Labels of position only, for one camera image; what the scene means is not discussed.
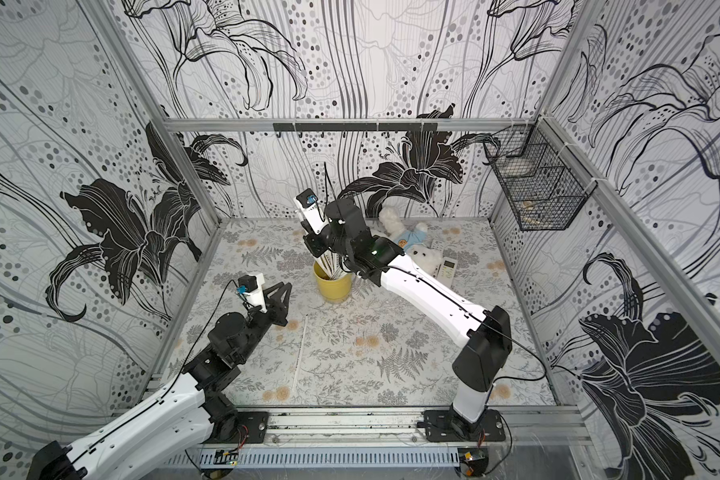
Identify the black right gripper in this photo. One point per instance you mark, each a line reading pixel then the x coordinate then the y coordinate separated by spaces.
pixel 322 241

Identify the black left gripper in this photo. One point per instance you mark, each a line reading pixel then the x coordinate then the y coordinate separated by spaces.
pixel 275 306

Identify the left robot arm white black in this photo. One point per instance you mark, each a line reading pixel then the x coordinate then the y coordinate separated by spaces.
pixel 189 410

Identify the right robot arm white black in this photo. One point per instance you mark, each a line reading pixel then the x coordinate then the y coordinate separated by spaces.
pixel 483 336

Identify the bundle of wrapped straws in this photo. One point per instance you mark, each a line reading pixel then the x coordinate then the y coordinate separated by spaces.
pixel 331 264

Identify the yellow metal cup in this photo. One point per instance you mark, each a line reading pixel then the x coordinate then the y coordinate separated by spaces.
pixel 332 290

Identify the white plush bunny toy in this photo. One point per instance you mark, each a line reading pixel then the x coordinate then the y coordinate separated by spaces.
pixel 412 240

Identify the white remote control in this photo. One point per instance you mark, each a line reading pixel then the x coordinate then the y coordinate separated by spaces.
pixel 446 271

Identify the horizontal aluminium back bar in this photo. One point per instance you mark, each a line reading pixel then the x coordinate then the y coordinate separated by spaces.
pixel 340 125

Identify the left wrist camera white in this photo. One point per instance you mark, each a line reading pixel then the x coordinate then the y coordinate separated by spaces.
pixel 250 288

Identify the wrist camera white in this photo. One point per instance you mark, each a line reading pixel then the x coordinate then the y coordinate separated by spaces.
pixel 310 211
pixel 250 288

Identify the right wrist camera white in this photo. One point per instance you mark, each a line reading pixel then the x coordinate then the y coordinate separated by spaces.
pixel 310 211

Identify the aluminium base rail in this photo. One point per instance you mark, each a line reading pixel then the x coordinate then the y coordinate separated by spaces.
pixel 396 426

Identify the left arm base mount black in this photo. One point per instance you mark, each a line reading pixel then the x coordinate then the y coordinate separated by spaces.
pixel 232 425

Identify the white slotted cable duct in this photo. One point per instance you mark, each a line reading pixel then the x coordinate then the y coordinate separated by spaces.
pixel 302 458

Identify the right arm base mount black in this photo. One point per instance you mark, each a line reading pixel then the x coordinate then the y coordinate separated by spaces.
pixel 456 426

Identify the black wire basket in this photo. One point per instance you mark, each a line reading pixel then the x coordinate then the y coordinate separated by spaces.
pixel 541 189

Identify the aluminium frame post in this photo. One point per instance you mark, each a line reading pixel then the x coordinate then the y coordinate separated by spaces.
pixel 104 25

